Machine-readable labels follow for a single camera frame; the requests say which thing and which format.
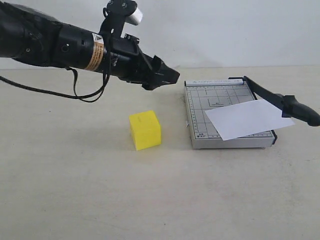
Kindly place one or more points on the yellow cube block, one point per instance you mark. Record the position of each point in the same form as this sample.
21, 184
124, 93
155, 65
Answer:
145, 129

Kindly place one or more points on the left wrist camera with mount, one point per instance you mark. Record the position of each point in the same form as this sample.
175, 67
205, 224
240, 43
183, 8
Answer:
118, 12

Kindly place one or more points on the black cutter blade arm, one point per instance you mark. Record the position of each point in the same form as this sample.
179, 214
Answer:
288, 104

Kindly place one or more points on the grey paper cutter base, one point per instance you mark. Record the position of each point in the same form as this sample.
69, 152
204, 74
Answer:
203, 95

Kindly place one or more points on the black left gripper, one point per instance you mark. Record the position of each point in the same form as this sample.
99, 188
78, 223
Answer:
124, 59

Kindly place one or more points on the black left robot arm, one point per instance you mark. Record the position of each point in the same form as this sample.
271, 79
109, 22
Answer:
34, 38

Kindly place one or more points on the white paper sheet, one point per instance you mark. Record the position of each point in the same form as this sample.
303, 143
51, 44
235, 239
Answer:
247, 118

